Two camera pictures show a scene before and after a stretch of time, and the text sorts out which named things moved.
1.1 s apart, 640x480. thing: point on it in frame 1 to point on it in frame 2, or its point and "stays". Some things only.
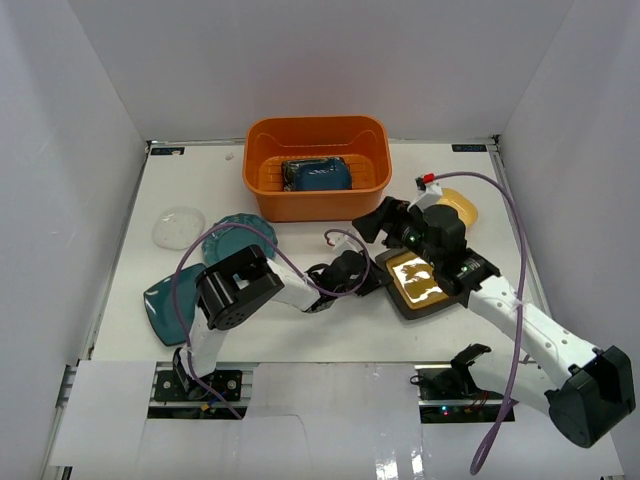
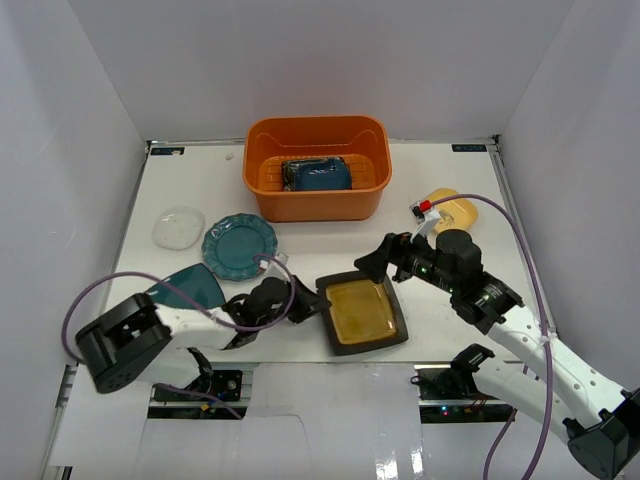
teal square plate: [160, 301] stays
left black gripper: [367, 276] to [298, 299]
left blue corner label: [168, 151] stays
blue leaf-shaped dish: [325, 174] stays
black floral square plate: [289, 171] stays
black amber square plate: [414, 290] to [363, 315]
